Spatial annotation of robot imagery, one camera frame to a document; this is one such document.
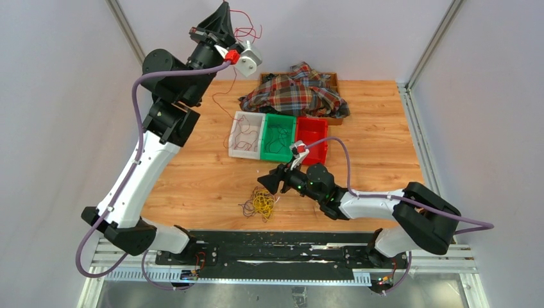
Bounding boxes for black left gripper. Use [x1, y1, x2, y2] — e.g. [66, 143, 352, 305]
[183, 3, 240, 107]

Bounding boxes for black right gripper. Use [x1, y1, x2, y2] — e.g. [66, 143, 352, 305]
[258, 157, 323, 203]

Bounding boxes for coloured wire bundle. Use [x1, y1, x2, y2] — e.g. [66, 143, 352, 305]
[239, 187, 279, 223]

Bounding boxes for blue wire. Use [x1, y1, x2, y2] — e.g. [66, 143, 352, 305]
[265, 123, 295, 155]

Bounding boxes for red wire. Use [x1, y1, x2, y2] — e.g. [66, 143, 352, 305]
[229, 115, 261, 155]
[211, 8, 264, 150]

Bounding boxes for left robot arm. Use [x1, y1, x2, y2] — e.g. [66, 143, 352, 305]
[81, 2, 242, 265]

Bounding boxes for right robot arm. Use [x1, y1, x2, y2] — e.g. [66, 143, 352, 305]
[257, 163, 461, 268]

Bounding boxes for green plastic bin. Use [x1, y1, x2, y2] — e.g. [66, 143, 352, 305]
[260, 114, 296, 162]

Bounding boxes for white plastic bin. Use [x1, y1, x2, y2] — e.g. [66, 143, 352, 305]
[228, 111, 266, 160]

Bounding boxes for red plastic bin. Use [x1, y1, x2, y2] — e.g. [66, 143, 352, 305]
[294, 117, 328, 166]

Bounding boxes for plaid flannel shirt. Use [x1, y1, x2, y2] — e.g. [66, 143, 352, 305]
[239, 62, 350, 119]

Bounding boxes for wooden tray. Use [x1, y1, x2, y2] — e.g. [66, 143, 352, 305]
[258, 72, 344, 126]

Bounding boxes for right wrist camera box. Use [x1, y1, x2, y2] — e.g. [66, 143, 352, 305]
[289, 141, 310, 170]

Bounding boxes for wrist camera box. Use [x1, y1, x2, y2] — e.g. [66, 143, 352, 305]
[289, 141, 310, 170]
[234, 40, 262, 77]

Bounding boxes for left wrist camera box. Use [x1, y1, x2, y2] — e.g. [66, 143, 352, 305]
[234, 40, 262, 77]

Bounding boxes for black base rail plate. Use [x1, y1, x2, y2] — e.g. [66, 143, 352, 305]
[123, 229, 455, 286]

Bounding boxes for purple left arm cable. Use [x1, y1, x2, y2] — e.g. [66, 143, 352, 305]
[75, 49, 241, 292]

